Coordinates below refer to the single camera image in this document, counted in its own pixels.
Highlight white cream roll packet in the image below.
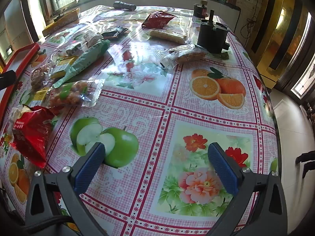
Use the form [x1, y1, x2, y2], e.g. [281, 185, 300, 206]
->
[83, 30, 103, 48]

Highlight yellow cardboard box tray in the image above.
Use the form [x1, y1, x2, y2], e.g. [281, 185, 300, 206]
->
[42, 8, 80, 37]

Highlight clear bag fried snacks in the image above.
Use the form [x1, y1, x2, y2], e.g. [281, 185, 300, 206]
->
[33, 79, 106, 108]

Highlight floral fruit plastic tablecloth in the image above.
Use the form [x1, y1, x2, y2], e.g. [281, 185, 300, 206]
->
[1, 5, 281, 235]

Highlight red rimmed white tray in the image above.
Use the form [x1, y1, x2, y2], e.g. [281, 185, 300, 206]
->
[1, 43, 40, 125]

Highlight round brown cookie packet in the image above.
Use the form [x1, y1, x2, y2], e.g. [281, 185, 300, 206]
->
[31, 62, 53, 92]

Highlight brown crumb cake packet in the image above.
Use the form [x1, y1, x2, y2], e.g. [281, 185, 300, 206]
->
[160, 44, 208, 69]

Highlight long mint green packet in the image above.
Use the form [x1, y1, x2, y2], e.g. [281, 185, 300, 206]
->
[53, 40, 110, 89]

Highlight red foil snack bag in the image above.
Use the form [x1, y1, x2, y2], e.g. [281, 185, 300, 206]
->
[142, 11, 176, 29]

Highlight yellow white snack packet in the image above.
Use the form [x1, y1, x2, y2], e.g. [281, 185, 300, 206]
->
[50, 56, 77, 79]

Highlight small dark ink bottle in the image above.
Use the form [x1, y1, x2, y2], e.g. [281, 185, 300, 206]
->
[193, 0, 208, 19]

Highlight black flashlight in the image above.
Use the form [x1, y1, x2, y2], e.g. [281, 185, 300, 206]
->
[113, 1, 137, 11]

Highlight long cream cake packet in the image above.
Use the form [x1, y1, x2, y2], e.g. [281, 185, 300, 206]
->
[147, 28, 187, 45]

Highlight black snack packet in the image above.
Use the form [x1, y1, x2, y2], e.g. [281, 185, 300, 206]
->
[101, 26, 129, 40]

